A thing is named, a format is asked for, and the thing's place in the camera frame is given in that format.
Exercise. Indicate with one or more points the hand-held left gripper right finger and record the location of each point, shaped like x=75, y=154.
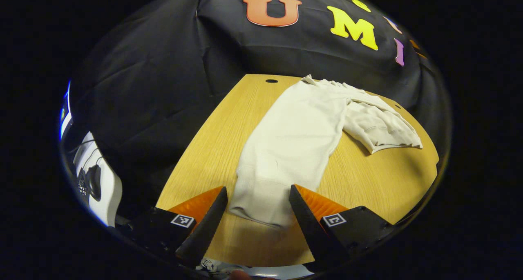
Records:
x=312, y=231

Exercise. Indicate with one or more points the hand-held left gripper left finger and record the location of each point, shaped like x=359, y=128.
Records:
x=204, y=233

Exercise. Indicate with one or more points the cream white sweatshirt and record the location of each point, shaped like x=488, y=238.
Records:
x=294, y=149

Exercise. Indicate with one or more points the white side desk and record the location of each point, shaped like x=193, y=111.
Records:
x=108, y=190

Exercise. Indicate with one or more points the black backdrop cloth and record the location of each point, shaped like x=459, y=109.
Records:
x=163, y=88

